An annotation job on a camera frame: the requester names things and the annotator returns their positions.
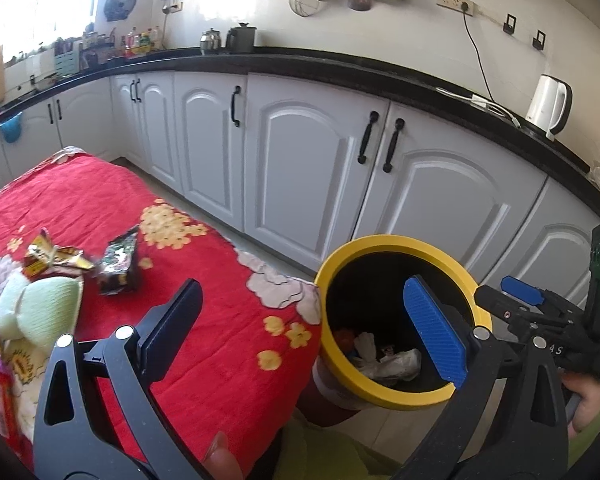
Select steel teapot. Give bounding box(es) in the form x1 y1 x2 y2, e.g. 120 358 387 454
200 28 223 56

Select white electric kettle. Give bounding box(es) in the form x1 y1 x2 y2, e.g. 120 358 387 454
525 74 573 141

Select white charger with cable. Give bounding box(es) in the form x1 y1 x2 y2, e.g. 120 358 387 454
436 86 523 128

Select beige wall socket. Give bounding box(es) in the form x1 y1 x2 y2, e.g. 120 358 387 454
436 0 478 17

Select black snack packet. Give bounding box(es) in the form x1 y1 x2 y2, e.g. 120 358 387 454
96 225 142 296

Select black countertop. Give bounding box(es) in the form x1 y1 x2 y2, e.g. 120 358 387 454
0 46 600 221

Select dark lidded jug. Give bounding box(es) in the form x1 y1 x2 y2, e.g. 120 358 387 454
225 22 257 53

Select red floral tablecloth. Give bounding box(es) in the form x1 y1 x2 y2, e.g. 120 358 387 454
0 146 326 480

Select small blue fan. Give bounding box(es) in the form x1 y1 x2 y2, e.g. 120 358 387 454
104 0 137 22

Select blue hanging bin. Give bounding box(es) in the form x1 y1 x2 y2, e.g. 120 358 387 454
0 112 25 143

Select yellow rimmed trash bin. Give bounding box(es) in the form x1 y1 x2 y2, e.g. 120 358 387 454
310 234 493 426

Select yellow brown snack wrapper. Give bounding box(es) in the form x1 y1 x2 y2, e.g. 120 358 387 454
22 227 96 281

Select green knitted cloth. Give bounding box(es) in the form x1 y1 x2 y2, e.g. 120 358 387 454
0 275 83 348

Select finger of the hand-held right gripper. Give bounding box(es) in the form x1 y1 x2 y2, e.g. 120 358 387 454
500 276 590 322
474 285 582 347

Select yellow green garment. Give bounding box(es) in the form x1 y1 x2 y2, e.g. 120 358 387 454
275 417 411 480

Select white lower cabinets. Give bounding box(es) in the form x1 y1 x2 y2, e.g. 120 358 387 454
0 71 600 311

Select person's right hand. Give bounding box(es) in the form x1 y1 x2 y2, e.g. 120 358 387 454
561 374 600 439

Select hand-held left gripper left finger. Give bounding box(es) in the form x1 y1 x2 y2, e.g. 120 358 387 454
32 277 216 480

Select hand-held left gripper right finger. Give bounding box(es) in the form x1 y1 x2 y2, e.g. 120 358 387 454
395 275 571 480

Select row of condiment bottles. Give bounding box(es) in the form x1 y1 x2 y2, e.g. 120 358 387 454
120 27 163 58

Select person's left hand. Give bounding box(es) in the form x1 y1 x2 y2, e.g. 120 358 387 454
202 431 245 480

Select teal drawer organizer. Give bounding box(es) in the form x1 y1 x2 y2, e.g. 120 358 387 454
54 40 81 78

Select black power cable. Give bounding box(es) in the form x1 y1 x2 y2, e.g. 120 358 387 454
462 10 496 103

